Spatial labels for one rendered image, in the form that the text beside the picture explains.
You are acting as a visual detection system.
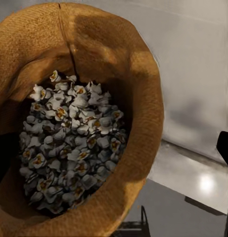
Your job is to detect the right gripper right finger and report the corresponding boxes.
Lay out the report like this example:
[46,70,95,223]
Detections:
[217,131,228,164]

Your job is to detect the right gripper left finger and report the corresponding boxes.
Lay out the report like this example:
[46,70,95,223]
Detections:
[0,132,22,183]

